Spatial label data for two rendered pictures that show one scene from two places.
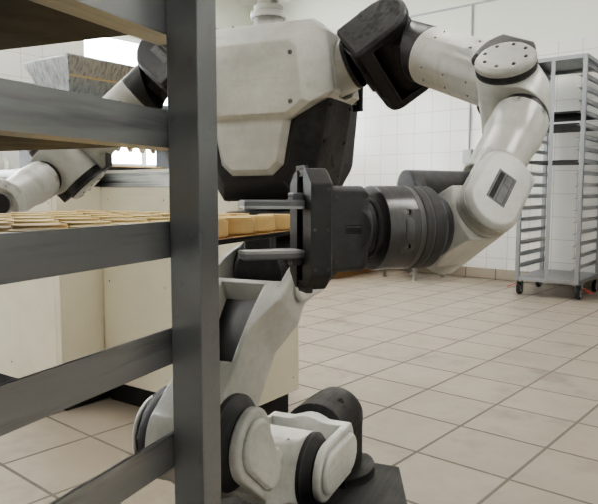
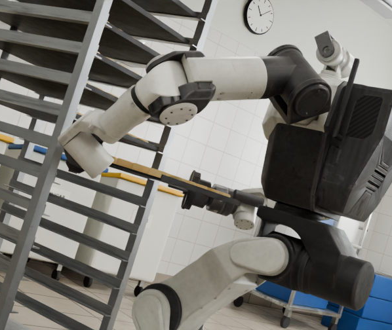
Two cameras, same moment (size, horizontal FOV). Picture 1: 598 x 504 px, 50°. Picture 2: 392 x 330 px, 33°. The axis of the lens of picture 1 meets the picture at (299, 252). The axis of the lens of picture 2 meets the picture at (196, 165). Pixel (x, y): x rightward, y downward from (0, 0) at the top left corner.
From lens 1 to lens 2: 200 cm
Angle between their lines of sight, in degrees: 101
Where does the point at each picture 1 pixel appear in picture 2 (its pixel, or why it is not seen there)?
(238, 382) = (176, 283)
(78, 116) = (42, 105)
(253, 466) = (137, 315)
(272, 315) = (210, 258)
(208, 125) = (64, 108)
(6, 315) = not seen: outside the picture
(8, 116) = (28, 103)
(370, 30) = not seen: hidden behind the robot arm
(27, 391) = (11, 160)
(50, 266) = (25, 136)
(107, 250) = (38, 138)
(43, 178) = not seen: hidden behind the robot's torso
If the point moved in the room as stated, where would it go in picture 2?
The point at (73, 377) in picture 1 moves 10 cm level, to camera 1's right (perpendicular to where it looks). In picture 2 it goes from (19, 164) to (4, 160)
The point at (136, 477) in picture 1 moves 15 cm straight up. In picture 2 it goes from (23, 203) to (41, 150)
